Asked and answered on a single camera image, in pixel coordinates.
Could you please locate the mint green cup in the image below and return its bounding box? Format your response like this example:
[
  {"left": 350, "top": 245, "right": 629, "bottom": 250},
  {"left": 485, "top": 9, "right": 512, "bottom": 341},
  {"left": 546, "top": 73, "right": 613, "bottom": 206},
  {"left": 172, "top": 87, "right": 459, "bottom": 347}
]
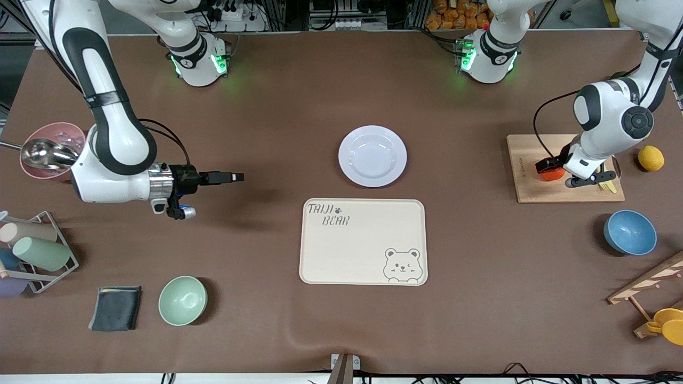
[{"left": 12, "top": 236, "right": 73, "bottom": 272}]

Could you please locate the beige cup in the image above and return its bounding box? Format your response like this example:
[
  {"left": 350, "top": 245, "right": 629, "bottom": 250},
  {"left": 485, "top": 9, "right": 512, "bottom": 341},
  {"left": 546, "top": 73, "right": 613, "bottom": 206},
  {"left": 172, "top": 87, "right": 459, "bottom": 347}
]
[{"left": 0, "top": 221, "right": 58, "bottom": 245}]

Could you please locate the pink bowl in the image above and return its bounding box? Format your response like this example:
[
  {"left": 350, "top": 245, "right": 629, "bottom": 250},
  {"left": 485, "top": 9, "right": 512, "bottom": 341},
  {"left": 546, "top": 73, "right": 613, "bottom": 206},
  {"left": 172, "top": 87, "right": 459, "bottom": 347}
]
[{"left": 20, "top": 122, "right": 95, "bottom": 182}]

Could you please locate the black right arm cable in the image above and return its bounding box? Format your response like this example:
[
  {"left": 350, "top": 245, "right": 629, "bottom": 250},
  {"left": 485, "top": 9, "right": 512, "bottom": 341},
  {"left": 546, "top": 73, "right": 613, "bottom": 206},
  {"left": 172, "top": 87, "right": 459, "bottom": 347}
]
[{"left": 138, "top": 118, "right": 191, "bottom": 167}]

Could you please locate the pale lavender plate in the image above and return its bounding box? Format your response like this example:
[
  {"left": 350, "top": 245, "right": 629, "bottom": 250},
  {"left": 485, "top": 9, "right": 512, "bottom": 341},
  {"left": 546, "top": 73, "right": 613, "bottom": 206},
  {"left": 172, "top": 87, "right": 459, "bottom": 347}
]
[{"left": 338, "top": 125, "right": 408, "bottom": 188}]

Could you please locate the pile of orange bread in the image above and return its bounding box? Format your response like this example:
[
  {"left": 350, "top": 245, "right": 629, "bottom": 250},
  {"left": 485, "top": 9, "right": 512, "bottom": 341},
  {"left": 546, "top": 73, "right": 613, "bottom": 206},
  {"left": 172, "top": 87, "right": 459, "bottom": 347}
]
[{"left": 425, "top": 0, "right": 494, "bottom": 30}]

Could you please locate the shiny metal scoop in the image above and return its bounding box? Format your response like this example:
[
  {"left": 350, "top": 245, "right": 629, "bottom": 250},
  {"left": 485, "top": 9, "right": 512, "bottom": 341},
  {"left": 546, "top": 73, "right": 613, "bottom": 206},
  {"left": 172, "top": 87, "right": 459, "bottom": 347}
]
[{"left": 0, "top": 138, "right": 81, "bottom": 172}]

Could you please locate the yellow mug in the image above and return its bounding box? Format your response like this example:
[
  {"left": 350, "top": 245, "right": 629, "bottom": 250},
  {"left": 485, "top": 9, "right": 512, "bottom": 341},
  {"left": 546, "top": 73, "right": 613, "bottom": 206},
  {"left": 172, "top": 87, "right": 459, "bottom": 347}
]
[{"left": 646, "top": 308, "right": 683, "bottom": 346}]

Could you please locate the yellow lemon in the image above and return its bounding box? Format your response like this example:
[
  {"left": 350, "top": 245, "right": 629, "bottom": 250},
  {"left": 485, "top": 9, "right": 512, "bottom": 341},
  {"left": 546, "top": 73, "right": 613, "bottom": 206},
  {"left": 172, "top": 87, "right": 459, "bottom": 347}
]
[{"left": 638, "top": 145, "right": 665, "bottom": 172}]

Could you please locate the white power strip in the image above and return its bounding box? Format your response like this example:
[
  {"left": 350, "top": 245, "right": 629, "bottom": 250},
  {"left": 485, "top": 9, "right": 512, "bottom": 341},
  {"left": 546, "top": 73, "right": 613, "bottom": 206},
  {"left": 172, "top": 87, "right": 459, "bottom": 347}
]
[{"left": 211, "top": 0, "right": 267, "bottom": 33}]

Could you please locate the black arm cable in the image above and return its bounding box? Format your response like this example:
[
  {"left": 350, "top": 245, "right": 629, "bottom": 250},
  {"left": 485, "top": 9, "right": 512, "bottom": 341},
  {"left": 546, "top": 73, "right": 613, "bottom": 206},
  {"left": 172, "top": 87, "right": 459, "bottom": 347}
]
[
  {"left": 533, "top": 64, "right": 641, "bottom": 161},
  {"left": 138, "top": 118, "right": 191, "bottom": 167}
]

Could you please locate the mint green bowl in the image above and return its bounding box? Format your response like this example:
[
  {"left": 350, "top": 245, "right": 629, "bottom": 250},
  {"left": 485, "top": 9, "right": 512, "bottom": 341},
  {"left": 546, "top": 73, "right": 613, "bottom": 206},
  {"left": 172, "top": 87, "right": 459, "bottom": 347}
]
[{"left": 158, "top": 275, "right": 208, "bottom": 326}]

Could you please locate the dark grey folded cloth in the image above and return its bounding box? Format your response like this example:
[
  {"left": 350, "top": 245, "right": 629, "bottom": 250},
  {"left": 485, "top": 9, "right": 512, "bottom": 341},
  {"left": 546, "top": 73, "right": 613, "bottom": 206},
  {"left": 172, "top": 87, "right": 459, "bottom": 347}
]
[{"left": 88, "top": 286, "right": 142, "bottom": 332}]

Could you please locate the blue bowl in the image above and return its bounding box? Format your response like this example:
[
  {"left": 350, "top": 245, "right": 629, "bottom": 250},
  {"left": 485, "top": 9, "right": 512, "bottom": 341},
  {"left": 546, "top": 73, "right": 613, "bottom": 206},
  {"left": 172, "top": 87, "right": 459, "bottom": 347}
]
[{"left": 603, "top": 210, "right": 658, "bottom": 256}]

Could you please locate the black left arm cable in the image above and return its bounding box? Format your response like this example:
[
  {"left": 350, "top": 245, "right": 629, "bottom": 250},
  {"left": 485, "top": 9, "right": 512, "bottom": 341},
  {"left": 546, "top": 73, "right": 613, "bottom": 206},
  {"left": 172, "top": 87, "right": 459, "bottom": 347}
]
[{"left": 533, "top": 64, "right": 641, "bottom": 161}]

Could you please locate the wooden mug rack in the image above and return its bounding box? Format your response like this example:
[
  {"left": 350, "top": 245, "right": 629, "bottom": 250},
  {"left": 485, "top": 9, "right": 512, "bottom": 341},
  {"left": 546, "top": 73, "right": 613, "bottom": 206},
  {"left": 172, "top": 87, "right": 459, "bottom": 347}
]
[{"left": 607, "top": 251, "right": 683, "bottom": 339}]

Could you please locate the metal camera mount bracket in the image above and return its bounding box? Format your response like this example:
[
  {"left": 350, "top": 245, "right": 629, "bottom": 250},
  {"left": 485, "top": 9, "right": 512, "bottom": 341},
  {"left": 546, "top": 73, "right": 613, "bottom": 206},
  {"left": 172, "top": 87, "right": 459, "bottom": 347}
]
[{"left": 327, "top": 353, "right": 361, "bottom": 384}]

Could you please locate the purple cup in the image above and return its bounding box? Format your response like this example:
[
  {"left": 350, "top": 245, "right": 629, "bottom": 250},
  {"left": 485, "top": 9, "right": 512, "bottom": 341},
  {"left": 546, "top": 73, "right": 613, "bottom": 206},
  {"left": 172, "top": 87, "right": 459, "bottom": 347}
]
[{"left": 0, "top": 276, "right": 28, "bottom": 298}]

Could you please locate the cream bear print tray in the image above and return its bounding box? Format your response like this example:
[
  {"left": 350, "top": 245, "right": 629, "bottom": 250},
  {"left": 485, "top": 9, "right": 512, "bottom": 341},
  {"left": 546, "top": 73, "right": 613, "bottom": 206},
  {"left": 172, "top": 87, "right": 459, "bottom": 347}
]
[{"left": 299, "top": 198, "right": 428, "bottom": 286}]

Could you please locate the wooden cutting board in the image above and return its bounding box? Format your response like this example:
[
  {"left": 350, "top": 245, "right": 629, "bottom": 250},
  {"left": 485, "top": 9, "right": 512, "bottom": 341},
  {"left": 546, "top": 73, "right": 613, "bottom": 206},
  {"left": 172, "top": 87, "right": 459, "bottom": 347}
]
[{"left": 506, "top": 134, "right": 626, "bottom": 204}]

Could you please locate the grey wire cup rack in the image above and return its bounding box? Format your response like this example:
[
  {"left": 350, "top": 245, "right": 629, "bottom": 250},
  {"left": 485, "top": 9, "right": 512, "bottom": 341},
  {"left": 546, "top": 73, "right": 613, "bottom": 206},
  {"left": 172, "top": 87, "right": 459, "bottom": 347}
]
[{"left": 0, "top": 211, "right": 80, "bottom": 294}]

